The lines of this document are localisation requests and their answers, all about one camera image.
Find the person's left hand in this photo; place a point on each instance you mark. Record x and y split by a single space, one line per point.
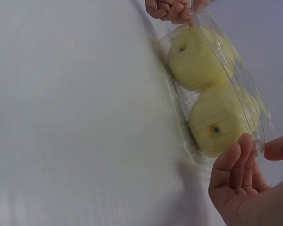
166 9

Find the person's right hand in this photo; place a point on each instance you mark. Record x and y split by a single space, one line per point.
247 204

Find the person's left fingers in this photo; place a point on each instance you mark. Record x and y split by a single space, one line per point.
177 13

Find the clear plastic clamshell container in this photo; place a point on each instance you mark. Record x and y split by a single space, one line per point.
228 47

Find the yellow-green apple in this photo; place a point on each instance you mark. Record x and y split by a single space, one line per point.
217 117
193 61

